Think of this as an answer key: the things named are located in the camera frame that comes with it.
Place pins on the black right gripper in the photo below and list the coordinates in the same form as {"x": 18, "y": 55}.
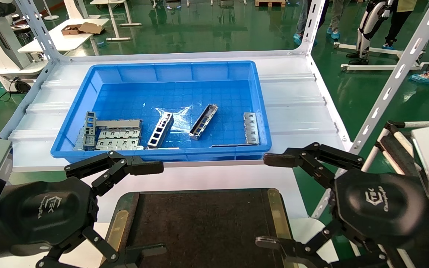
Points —
{"x": 382, "y": 208}

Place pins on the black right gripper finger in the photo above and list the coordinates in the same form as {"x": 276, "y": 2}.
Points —
{"x": 277, "y": 160}
{"x": 270, "y": 242}

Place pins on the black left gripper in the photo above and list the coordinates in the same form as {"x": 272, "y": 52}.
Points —
{"x": 47, "y": 212}

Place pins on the slotted metal channel part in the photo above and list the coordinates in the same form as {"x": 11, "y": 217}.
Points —
{"x": 204, "y": 121}

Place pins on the metal part with clip tabs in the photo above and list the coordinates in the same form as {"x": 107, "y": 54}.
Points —
{"x": 119, "y": 145}
{"x": 251, "y": 130}
{"x": 119, "y": 134}

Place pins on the metal ladder-shaped part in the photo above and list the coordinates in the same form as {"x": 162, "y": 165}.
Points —
{"x": 167, "y": 118}
{"x": 233, "y": 145}

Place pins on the black container tray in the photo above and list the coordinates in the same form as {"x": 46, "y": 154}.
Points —
{"x": 207, "y": 223}

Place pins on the small grey metal part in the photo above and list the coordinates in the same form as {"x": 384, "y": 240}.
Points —
{"x": 79, "y": 141}

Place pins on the white tube cart black pads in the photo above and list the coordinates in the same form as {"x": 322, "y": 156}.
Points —
{"x": 393, "y": 149}

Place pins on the long grey metal channel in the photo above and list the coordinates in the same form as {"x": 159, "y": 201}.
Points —
{"x": 119, "y": 123}

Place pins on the blue plastic bin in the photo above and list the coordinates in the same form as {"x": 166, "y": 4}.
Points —
{"x": 184, "y": 93}

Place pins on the white metal shelf rack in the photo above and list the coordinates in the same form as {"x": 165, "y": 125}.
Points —
{"x": 397, "y": 74}

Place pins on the person in grey trousers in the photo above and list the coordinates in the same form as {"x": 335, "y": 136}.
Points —
{"x": 335, "y": 15}
{"x": 301, "y": 18}

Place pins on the wooden pallet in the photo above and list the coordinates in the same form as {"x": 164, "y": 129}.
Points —
{"x": 270, "y": 3}

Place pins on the white black humanoid robot legs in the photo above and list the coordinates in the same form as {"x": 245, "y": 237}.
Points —
{"x": 365, "y": 22}

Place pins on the person black trousers yellow top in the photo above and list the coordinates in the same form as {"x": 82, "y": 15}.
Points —
{"x": 399, "y": 22}

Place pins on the white table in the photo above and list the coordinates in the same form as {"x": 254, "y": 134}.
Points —
{"x": 62, "y": 41}
{"x": 116, "y": 18}

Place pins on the open cardboard box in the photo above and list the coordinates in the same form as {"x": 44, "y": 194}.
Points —
{"x": 91, "y": 28}

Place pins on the round black stool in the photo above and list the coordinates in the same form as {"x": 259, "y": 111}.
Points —
{"x": 22, "y": 28}

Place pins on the upright grey metal bracket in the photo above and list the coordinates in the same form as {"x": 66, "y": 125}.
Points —
{"x": 87, "y": 141}

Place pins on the white floor stand frame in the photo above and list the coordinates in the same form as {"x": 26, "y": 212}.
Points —
{"x": 378, "y": 67}

